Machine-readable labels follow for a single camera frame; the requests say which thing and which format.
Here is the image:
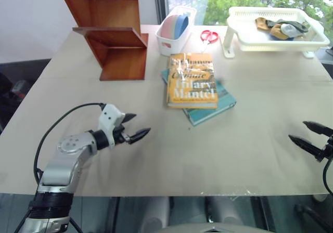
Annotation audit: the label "teal hardcover book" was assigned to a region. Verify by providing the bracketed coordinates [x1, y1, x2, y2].
[161, 69, 238, 127]

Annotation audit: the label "grey rounded shape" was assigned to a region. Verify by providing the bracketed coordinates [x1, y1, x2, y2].
[139, 196, 170, 231]

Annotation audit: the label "yellow hardcover book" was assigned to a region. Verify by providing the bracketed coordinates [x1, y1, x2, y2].
[166, 53, 219, 110]

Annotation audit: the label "dark window frame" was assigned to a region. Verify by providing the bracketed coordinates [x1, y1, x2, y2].
[153, 0, 170, 26]

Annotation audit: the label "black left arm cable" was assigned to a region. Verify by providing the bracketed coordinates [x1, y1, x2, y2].
[33, 102, 108, 186]

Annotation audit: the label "white plastic basket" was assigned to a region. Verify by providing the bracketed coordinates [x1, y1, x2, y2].
[155, 5, 197, 57]

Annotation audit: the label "black chair base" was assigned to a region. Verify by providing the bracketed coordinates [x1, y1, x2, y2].
[293, 202, 333, 233]

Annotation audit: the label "blue sock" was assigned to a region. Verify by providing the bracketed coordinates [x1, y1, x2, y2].
[268, 33, 295, 42]

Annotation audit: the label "wooden shelf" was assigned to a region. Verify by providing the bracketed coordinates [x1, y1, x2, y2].
[55, 0, 149, 82]

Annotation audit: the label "grey sock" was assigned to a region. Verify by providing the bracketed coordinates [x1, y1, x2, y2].
[280, 23, 298, 38]

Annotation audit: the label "dark green sock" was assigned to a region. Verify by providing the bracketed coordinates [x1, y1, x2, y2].
[265, 19, 309, 34]

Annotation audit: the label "brown sock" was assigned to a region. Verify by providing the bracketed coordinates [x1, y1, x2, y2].
[254, 17, 269, 32]

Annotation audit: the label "red handled scissors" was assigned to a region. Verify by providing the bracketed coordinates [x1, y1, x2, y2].
[200, 30, 220, 53]

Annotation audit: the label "blue plastic bowl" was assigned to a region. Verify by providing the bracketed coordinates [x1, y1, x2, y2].
[175, 12, 190, 40]

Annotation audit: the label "pink plastic bowl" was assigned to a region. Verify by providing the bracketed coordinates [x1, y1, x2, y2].
[160, 14, 180, 40]

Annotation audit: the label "dark equipment beside table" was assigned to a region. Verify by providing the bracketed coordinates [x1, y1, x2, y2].
[0, 58, 52, 138]

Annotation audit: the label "white plastic rack tray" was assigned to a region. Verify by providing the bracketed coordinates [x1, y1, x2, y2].
[223, 6, 331, 60]

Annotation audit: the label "beige plastic bowl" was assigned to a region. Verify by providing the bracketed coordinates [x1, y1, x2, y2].
[172, 15, 183, 40]

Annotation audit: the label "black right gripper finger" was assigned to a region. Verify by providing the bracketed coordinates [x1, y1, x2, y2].
[302, 120, 333, 138]
[288, 134, 325, 161]

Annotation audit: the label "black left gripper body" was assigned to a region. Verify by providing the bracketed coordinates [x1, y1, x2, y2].
[113, 124, 131, 145]

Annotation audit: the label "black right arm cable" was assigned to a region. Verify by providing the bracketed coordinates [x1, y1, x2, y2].
[322, 157, 333, 196]

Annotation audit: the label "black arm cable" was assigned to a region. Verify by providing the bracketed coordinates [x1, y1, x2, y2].
[33, 102, 108, 186]
[322, 157, 333, 196]

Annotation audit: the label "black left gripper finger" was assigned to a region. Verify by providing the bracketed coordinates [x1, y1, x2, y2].
[129, 127, 152, 145]
[123, 112, 137, 125]

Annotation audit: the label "mustard yellow sock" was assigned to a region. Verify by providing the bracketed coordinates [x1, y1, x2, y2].
[270, 24, 290, 40]

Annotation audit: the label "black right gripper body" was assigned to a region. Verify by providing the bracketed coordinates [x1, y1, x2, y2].
[320, 136, 333, 163]

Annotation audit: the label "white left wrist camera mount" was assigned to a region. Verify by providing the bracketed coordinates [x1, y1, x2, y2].
[98, 103, 126, 149]

